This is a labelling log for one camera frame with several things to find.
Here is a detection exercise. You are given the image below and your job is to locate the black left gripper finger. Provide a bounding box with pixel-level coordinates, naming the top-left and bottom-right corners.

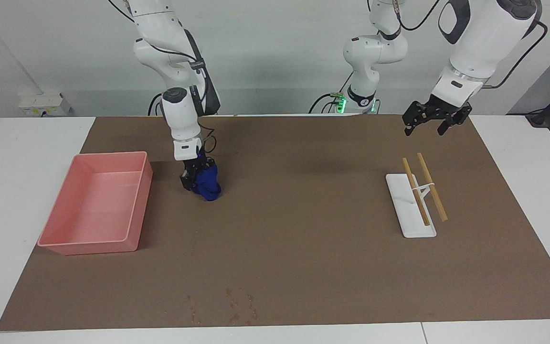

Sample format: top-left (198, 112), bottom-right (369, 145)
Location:
top-left (402, 101), bottom-right (428, 137)
top-left (438, 103), bottom-right (473, 136)

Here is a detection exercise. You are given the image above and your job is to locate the blue towel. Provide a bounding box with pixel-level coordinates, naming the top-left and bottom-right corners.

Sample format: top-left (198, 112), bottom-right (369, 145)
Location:
top-left (191, 165), bottom-right (222, 202)

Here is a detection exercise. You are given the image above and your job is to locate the white towel rack base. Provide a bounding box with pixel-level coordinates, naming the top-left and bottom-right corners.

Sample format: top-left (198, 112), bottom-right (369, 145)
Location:
top-left (385, 173), bottom-right (437, 238)

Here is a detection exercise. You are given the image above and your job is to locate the wooden dowel rod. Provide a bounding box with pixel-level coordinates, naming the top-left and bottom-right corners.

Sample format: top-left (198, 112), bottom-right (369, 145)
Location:
top-left (417, 152), bottom-right (448, 222)
top-left (402, 158), bottom-right (431, 227)

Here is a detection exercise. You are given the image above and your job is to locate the pink plastic bin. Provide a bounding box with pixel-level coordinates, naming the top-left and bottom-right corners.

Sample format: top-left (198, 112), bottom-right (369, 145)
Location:
top-left (37, 151), bottom-right (154, 256)

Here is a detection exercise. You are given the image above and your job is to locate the brown table mat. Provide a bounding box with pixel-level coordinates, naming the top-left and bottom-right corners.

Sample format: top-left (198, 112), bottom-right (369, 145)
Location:
top-left (0, 114), bottom-right (550, 332)

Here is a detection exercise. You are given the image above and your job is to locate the white power strip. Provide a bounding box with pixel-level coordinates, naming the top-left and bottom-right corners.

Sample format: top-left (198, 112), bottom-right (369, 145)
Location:
top-left (19, 93), bottom-right (72, 117)

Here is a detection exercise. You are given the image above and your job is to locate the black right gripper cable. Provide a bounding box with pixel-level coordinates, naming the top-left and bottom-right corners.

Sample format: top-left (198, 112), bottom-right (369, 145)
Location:
top-left (108, 0), bottom-right (222, 165)

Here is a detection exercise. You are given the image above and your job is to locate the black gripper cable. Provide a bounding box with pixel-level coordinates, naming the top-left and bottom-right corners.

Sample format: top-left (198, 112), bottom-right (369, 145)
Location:
top-left (108, 0), bottom-right (222, 165)
top-left (397, 0), bottom-right (549, 90)

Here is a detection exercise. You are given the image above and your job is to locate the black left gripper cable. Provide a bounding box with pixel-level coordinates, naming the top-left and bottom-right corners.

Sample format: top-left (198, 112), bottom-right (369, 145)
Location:
top-left (397, 0), bottom-right (549, 90)

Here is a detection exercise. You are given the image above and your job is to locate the black right arm base cable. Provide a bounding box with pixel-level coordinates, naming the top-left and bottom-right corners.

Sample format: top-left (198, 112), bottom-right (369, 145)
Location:
top-left (148, 93), bottom-right (165, 117)

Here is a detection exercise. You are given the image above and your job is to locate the black arm base cable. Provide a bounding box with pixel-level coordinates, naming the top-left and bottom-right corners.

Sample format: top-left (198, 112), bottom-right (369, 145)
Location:
top-left (309, 72), bottom-right (354, 114)
top-left (148, 93), bottom-right (165, 117)

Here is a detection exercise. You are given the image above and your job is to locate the black left arm base cable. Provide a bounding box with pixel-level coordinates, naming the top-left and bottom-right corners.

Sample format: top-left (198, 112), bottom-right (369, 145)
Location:
top-left (309, 72), bottom-right (354, 114)

